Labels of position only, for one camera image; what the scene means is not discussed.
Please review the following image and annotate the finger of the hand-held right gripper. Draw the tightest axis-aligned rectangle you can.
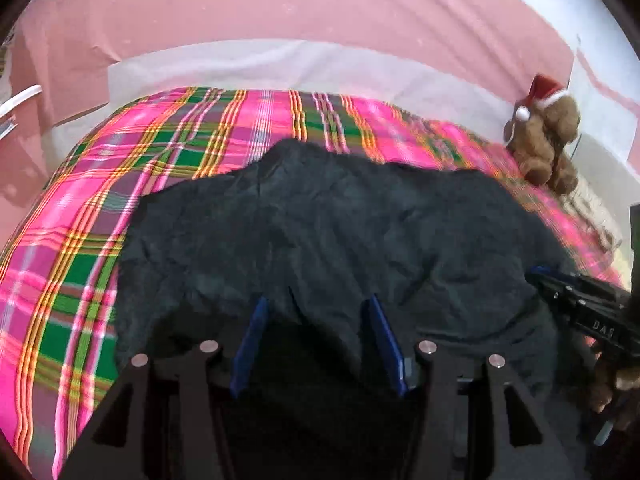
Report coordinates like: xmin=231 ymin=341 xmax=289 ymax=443
xmin=525 ymin=265 xmax=596 ymax=321

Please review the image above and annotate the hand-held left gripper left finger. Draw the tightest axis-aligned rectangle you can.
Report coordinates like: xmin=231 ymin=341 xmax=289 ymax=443
xmin=57 ymin=296 xmax=271 ymax=480

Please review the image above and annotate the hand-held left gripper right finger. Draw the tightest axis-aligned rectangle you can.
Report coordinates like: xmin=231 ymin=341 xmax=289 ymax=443
xmin=361 ymin=295 xmax=578 ymax=480

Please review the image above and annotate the black puffer jacket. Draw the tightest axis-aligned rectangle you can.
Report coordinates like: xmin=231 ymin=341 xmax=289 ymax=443
xmin=114 ymin=138 xmax=591 ymax=480

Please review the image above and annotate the person's right hand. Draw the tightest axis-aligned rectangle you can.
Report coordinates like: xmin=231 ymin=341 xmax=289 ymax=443
xmin=589 ymin=350 xmax=640 ymax=431

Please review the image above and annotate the floral cloth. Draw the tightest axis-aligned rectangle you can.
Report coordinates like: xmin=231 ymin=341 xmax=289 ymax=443
xmin=560 ymin=190 xmax=626 ymax=251

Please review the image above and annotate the white panel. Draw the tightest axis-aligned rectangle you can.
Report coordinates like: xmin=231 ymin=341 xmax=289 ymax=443
xmin=572 ymin=135 xmax=640 ymax=211

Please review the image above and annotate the brown teddy bear santa hat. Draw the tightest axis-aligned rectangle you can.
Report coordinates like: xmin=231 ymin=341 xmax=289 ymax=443
xmin=502 ymin=74 xmax=582 ymax=196

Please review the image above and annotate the pink green plaid blanket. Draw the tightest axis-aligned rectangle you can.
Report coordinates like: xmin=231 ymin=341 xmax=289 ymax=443
xmin=0 ymin=86 xmax=626 ymax=466

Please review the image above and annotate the white plastic ledge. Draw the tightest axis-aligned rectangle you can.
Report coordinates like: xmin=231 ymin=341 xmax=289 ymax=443
xmin=0 ymin=85 xmax=43 ymax=138

